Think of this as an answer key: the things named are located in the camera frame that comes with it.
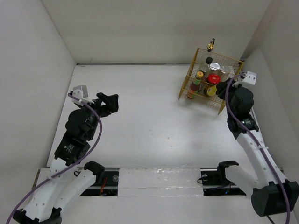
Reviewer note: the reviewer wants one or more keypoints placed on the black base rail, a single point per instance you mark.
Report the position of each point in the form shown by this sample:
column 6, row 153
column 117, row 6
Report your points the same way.
column 162, row 182

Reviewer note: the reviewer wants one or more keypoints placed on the clear oil bottle gold spout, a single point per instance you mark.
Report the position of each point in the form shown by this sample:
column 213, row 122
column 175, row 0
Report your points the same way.
column 209, row 50

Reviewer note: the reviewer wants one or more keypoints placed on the silver lid shaker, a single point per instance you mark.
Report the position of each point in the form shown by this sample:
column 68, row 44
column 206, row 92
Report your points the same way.
column 214, row 68
column 226, row 72

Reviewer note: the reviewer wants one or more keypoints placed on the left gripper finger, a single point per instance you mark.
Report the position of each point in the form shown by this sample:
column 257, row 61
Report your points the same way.
column 112, row 103
column 103, row 97

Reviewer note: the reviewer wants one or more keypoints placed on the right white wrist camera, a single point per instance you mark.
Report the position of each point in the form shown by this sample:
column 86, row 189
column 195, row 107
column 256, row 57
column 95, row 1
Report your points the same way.
column 246, row 80

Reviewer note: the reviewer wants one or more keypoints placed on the red lid chili sauce jar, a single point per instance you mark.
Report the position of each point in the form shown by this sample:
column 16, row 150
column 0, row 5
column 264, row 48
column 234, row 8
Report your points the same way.
column 212, row 79

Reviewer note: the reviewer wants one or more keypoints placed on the gold wire basket rack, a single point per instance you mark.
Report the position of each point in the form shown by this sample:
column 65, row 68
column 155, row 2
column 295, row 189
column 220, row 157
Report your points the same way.
column 212, row 102

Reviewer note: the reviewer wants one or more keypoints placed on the small yellow oil bottle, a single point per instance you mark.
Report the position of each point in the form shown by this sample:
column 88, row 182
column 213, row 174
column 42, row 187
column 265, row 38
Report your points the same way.
column 211, row 91

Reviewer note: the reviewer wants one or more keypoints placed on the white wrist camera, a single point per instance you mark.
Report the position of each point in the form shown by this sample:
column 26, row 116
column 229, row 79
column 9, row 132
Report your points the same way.
column 246, row 80
column 79, row 94

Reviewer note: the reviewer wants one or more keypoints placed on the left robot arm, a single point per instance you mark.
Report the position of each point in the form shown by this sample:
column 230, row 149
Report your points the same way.
column 57, row 193

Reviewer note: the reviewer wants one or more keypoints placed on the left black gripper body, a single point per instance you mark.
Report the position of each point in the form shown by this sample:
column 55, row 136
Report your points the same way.
column 100, row 109

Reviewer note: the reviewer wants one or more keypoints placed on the black cap vinegar bottle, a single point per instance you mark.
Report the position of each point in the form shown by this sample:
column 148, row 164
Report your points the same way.
column 205, row 66

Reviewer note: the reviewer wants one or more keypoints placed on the yellow cap sauce bottle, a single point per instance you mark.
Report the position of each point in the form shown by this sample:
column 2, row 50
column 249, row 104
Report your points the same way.
column 195, row 85

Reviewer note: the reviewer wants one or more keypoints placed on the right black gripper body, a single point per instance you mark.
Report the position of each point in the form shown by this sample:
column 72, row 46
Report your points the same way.
column 231, row 89

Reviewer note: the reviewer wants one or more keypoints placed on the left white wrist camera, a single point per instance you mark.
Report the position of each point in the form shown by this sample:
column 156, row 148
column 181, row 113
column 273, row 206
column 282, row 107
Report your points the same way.
column 79, row 94

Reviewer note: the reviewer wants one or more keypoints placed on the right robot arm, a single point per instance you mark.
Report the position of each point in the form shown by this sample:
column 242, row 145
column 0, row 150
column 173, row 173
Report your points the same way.
column 270, row 192

